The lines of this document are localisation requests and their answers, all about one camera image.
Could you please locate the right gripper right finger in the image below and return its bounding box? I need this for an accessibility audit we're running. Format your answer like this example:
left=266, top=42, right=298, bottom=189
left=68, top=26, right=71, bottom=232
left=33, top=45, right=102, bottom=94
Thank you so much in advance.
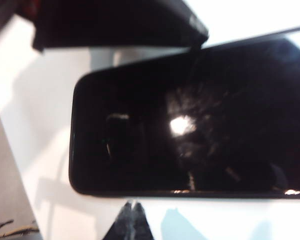
left=134, top=202, right=156, bottom=240

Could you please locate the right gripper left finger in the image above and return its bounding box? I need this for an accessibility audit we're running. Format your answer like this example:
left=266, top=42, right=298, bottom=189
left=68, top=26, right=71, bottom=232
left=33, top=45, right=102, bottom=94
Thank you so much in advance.
left=103, top=202, right=135, bottom=240

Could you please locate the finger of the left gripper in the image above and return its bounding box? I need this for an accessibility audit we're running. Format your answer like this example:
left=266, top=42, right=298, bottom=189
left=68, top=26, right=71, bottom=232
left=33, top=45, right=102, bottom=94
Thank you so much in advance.
left=31, top=0, right=210, bottom=52

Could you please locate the black smartphone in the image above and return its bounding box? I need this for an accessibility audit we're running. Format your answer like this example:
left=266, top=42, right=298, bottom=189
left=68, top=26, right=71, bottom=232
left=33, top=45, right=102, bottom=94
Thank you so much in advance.
left=68, top=37, right=300, bottom=201

